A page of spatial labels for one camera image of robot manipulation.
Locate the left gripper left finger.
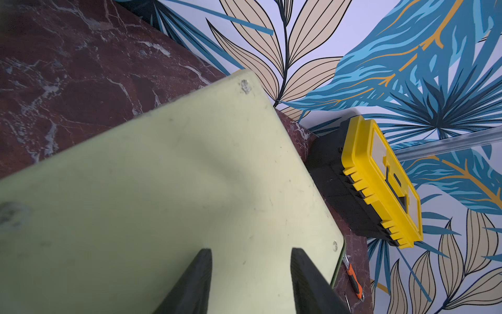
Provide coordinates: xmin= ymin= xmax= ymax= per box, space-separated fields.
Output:
xmin=154 ymin=249 xmax=213 ymax=314

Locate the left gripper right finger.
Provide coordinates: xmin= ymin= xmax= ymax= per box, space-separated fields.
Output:
xmin=290 ymin=248 xmax=350 ymax=314

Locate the light green drawer cabinet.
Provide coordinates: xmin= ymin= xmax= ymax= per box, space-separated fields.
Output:
xmin=1 ymin=70 xmax=343 ymax=313

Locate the yellow black toolbox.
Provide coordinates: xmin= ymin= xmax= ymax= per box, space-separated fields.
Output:
xmin=305 ymin=116 xmax=424 ymax=249

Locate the right metal corner post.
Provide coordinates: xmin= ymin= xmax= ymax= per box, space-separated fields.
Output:
xmin=394 ymin=126 xmax=501 ymax=162

